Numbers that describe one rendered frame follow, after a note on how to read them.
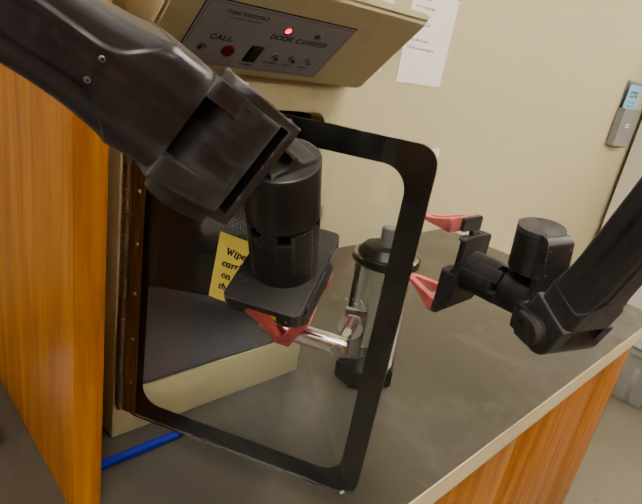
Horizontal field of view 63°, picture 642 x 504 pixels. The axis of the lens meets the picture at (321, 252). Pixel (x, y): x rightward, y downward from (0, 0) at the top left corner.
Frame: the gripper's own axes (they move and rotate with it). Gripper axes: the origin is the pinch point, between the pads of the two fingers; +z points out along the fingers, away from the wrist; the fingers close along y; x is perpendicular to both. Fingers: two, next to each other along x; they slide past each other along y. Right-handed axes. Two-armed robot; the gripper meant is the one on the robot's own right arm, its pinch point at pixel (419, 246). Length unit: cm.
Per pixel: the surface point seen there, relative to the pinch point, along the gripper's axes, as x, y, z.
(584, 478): -147, -122, -10
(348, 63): 15.0, 24.1, 6.5
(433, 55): -69, 28, 55
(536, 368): -33.4, -26.5, -11.7
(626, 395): -227, -119, 0
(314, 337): 33.2, 0.8, -12.6
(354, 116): -41, 9, 55
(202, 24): 36.6, 25.7, 4.9
